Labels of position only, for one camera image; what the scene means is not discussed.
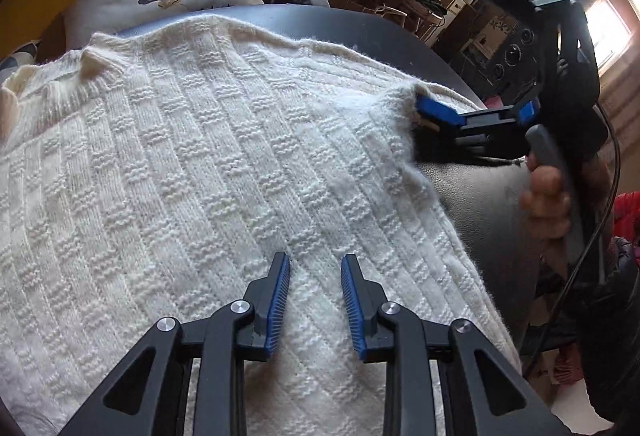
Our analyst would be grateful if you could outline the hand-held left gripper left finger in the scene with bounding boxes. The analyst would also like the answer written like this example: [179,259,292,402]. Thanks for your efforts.
[57,252,292,436]

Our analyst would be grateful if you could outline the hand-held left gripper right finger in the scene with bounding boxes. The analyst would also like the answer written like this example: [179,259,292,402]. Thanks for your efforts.
[340,253,573,436]

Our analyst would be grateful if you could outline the white knit sweater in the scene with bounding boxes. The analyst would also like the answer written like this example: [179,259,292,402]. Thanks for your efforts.
[0,13,523,436]

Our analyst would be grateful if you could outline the person's right hand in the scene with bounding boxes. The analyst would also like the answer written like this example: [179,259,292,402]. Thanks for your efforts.
[519,164,573,243]

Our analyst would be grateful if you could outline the small bright window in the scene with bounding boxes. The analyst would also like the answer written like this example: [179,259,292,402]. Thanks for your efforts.
[585,0,633,72]

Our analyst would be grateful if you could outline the black leather ottoman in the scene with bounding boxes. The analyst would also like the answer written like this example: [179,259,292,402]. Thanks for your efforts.
[120,3,543,352]

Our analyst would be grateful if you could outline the red cloth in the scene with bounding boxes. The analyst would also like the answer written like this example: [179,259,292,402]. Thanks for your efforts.
[612,191,640,267]

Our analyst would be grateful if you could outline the triangle pattern pillow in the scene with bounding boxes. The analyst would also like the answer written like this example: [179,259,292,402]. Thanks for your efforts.
[0,41,38,72]

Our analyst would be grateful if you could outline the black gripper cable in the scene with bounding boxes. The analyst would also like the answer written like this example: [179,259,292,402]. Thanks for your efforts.
[522,101,623,377]

